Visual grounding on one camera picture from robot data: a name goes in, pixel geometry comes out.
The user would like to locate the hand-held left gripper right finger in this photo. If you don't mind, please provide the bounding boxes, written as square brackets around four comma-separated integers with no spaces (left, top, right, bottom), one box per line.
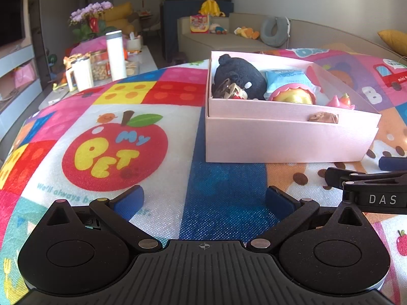
[246,186,366,251]

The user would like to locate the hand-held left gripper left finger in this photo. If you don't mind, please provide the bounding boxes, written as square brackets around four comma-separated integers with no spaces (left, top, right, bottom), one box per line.
[41,185,161,252]

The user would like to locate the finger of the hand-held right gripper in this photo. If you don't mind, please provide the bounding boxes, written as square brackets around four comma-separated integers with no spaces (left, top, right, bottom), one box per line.
[324,167,407,191]
[378,157,407,173]

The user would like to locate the pink cardboard box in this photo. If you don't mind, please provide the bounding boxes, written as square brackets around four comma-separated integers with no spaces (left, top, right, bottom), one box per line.
[204,50,382,163]

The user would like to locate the pink and red small toy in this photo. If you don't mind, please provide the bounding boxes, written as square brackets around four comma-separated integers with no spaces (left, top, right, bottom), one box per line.
[328,93,356,110]

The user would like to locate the yellow pudding toy pink plate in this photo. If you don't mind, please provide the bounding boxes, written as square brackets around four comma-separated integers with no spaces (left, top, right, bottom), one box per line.
[265,81,318,105]

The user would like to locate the blue wet wipes pack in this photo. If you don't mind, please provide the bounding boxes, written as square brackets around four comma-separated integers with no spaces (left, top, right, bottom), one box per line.
[265,68,314,94]

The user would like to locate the brown plush toy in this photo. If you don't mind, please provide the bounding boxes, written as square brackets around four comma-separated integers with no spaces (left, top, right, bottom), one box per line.
[212,78,247,100]

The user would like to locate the black plush toy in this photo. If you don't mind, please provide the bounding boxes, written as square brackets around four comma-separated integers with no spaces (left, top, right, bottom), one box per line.
[214,54,268,100]

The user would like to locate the colourful printed mat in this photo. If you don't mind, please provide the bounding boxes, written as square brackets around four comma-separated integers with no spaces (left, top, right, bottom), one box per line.
[0,48,407,305]

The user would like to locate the yellow cushion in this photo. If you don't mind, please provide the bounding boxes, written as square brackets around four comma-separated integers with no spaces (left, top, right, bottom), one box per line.
[378,29,407,57]

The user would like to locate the clear snack container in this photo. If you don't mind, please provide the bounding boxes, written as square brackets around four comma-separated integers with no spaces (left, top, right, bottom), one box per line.
[122,60,140,77]

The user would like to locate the clear snack jar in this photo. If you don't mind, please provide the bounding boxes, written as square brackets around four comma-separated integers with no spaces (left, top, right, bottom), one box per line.
[90,51,110,81]

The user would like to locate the white coffee table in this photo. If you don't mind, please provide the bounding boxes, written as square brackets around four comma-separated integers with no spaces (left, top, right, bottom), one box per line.
[38,45,159,110]

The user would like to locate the beige sofa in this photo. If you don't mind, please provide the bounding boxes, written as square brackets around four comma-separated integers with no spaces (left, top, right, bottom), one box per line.
[177,13,407,62]

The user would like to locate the white thermos bottle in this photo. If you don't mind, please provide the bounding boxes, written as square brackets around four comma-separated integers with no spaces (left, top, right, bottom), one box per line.
[106,29,128,81]

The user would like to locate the white tissue box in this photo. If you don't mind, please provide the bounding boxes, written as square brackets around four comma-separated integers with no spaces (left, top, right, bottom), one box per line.
[126,32,142,51]

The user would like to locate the grey neck pillow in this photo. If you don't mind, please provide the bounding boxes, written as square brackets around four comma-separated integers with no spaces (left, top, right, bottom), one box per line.
[260,17,290,45]

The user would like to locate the pink handbag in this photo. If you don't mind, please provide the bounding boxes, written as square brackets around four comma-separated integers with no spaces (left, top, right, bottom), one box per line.
[13,62,37,89]

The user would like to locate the orange plush toy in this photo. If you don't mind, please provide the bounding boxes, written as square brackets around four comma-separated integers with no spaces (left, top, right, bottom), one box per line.
[234,26,260,40]

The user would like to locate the dark blue cabinet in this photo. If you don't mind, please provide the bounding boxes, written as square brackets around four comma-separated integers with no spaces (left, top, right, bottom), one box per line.
[160,0,234,58]

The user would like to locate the colourful gift bag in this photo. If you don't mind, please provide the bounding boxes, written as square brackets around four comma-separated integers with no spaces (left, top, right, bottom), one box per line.
[190,14,210,34]

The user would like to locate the purple orchid plant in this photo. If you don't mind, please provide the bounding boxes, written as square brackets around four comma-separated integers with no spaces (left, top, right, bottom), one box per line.
[68,2,113,42]

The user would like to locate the black television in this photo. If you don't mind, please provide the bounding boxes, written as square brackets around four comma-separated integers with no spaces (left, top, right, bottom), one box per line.
[0,0,26,48]

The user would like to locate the white mug with handle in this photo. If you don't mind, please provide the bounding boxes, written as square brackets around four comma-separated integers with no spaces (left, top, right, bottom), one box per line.
[65,58,94,92]

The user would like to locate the grey wall shelf unit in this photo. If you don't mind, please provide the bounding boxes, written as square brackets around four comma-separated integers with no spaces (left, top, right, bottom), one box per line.
[0,43,43,140]

